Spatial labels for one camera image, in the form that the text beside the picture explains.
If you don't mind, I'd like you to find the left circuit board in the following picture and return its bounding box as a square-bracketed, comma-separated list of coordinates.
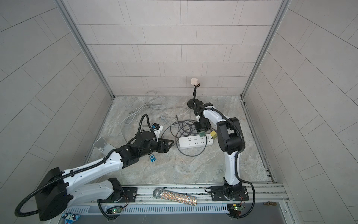
[106, 206, 124, 215]

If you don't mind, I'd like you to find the white power strip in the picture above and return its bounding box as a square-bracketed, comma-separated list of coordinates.
[179, 134, 213, 149]

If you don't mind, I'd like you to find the right circuit board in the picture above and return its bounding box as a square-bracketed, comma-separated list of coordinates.
[227, 203, 244, 216]

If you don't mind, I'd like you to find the dark grey charging cable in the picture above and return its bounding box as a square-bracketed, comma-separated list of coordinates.
[160, 114, 209, 157]

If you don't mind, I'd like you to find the aluminium rail frame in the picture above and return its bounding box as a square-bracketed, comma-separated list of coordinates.
[64, 181, 290, 216]

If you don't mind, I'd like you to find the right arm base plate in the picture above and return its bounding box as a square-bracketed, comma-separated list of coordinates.
[205, 184, 249, 202]

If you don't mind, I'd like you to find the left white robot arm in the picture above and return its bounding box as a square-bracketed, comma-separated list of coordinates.
[14, 124, 174, 221]

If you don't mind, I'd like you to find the glitter handheld microphone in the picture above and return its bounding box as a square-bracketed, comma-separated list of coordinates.
[153, 188, 197, 206]

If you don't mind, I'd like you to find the light grey power cord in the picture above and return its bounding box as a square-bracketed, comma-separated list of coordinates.
[119, 90, 194, 143]

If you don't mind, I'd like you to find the blue toy figure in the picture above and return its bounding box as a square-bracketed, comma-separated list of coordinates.
[62, 213, 81, 224]

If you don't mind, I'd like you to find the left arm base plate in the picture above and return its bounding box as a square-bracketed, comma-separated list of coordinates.
[99, 187, 138, 203]

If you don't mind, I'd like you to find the blue mp3 player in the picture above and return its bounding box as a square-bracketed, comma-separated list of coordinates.
[149, 155, 156, 162]

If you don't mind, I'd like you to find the yellow charger plug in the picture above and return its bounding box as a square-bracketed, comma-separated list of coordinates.
[210, 131, 218, 139]

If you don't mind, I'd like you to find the grey plastic holder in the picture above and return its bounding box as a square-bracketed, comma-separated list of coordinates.
[93, 137, 115, 155]

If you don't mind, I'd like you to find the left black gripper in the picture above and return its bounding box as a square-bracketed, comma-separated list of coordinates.
[139, 137, 176, 158]

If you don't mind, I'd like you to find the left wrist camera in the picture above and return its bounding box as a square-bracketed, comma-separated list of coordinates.
[152, 123, 163, 141]

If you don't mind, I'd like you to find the beige microphone on stand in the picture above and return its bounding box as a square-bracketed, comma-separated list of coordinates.
[187, 77, 202, 111]

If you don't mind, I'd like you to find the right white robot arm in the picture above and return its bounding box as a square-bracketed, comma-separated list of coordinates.
[187, 99, 256, 219]

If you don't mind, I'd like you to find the circuit board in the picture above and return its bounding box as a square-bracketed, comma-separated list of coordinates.
[106, 206, 124, 215]
[227, 203, 244, 216]

